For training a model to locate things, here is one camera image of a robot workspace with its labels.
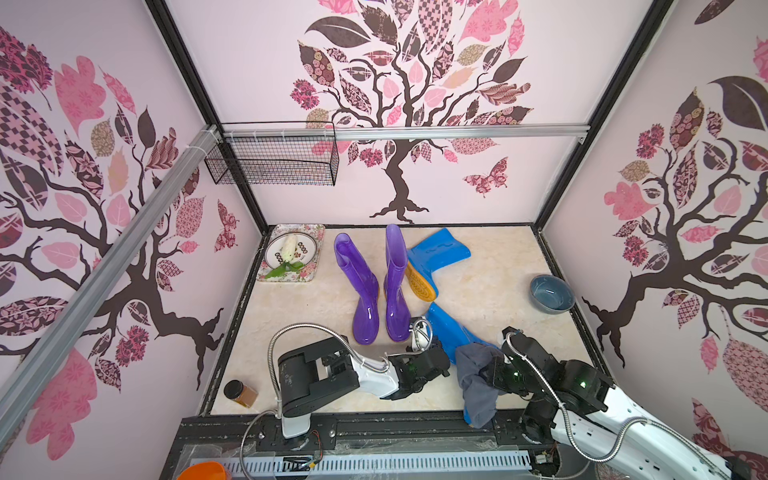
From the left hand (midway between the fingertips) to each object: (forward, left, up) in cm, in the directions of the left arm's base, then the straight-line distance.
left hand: (441, 344), depth 86 cm
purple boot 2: (+7, +13, +3) cm, 15 cm away
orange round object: (-29, +59, -3) cm, 66 cm away
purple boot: (+19, +23, +5) cm, 30 cm away
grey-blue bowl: (+18, -40, -2) cm, 44 cm away
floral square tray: (+29, +46, -3) cm, 54 cm away
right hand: (-11, -7, +8) cm, 15 cm away
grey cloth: (-16, -6, +8) cm, 19 cm away
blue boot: (+3, -3, +1) cm, 4 cm away
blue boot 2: (+35, -1, +1) cm, 35 cm away
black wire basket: (+52, +52, +31) cm, 80 cm away
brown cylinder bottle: (-12, +56, +2) cm, 57 cm away
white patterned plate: (+39, +47, -1) cm, 61 cm away
